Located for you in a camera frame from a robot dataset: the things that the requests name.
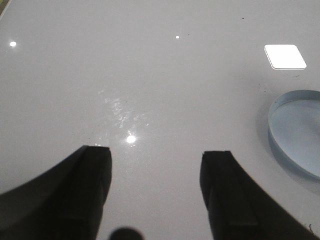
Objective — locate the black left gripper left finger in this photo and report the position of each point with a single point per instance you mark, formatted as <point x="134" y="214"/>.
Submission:
<point x="64" y="203"/>

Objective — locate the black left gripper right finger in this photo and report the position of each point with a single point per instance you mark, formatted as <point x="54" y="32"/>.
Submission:
<point x="238" y="208"/>

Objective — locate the light blue round plate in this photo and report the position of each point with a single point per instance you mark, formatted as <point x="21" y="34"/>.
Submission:
<point x="294" y="130"/>

